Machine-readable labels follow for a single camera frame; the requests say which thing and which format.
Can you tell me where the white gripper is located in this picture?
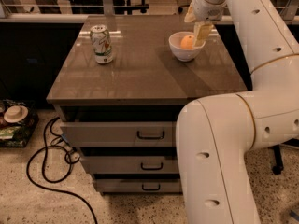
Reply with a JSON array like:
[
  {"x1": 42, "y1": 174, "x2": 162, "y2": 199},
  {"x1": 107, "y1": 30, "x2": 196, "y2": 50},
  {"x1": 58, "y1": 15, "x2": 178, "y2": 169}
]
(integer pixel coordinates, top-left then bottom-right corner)
[{"x1": 184, "y1": 0, "x2": 226, "y2": 47}]

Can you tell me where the orange fruit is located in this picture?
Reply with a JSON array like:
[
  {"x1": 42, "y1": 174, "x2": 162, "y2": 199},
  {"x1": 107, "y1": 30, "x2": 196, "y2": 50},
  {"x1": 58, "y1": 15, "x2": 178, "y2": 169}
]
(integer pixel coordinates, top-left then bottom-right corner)
[{"x1": 180, "y1": 35, "x2": 194, "y2": 49}]

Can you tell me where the white ceramic bowl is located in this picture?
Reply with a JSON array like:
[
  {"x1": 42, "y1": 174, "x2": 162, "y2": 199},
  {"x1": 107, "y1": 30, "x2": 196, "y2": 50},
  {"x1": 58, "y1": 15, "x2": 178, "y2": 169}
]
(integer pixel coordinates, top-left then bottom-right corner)
[{"x1": 168, "y1": 32, "x2": 205, "y2": 62}]

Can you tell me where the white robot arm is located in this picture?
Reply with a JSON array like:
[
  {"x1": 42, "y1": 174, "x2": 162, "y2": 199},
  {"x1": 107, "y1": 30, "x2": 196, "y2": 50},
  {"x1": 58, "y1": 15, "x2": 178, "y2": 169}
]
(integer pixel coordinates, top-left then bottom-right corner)
[{"x1": 176, "y1": 0, "x2": 299, "y2": 224}]

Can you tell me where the green white soda can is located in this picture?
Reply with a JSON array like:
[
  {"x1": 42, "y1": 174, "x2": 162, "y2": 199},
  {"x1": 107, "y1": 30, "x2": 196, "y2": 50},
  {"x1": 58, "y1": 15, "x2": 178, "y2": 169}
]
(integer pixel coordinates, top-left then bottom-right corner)
[{"x1": 90, "y1": 24, "x2": 113, "y2": 64}]

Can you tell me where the grey drawer cabinet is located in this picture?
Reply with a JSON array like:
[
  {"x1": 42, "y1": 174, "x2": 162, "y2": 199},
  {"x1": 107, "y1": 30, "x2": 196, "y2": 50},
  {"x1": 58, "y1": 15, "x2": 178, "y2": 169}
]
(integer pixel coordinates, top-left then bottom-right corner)
[{"x1": 47, "y1": 15, "x2": 246, "y2": 181}]

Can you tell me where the top grey drawer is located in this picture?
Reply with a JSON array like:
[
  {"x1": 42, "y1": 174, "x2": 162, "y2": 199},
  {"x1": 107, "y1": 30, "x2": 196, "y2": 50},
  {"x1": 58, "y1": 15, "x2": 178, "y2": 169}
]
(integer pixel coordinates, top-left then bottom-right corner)
[{"x1": 61, "y1": 122, "x2": 175, "y2": 147}]

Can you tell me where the grey drawer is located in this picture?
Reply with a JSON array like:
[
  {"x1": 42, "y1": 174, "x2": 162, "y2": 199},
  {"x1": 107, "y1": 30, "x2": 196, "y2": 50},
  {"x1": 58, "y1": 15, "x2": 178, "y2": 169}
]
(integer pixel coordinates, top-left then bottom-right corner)
[
  {"x1": 61, "y1": 122, "x2": 175, "y2": 147},
  {"x1": 93, "y1": 179, "x2": 182, "y2": 193},
  {"x1": 81, "y1": 156, "x2": 178, "y2": 174}
]

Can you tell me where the black stand leg with caster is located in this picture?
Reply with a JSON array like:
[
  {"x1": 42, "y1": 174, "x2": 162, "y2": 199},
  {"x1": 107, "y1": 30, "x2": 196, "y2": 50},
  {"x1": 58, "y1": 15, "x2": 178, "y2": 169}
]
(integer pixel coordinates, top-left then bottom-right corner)
[{"x1": 272, "y1": 145, "x2": 284, "y2": 175}]

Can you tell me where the middle grey drawer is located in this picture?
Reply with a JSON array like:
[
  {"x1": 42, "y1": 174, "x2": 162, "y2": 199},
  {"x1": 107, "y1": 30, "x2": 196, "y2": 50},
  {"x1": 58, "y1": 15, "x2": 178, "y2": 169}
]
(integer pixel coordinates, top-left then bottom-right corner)
[{"x1": 81, "y1": 156, "x2": 178, "y2": 174}]

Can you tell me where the bottom grey drawer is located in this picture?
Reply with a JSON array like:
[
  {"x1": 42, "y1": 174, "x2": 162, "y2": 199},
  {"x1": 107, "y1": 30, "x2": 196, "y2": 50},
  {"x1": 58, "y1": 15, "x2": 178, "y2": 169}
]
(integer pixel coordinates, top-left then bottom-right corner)
[{"x1": 93, "y1": 179, "x2": 182, "y2": 193}]

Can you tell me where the beige hat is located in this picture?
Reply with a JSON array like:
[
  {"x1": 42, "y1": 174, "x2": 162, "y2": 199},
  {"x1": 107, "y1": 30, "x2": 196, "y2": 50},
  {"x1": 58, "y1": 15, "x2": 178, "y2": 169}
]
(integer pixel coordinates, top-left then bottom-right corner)
[{"x1": 4, "y1": 105, "x2": 28, "y2": 123}]

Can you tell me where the black floor cable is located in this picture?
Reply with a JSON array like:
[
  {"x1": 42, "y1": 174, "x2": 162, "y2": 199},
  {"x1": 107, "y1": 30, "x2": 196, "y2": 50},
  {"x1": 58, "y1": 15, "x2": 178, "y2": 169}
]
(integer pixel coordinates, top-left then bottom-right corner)
[{"x1": 25, "y1": 116, "x2": 99, "y2": 224}]

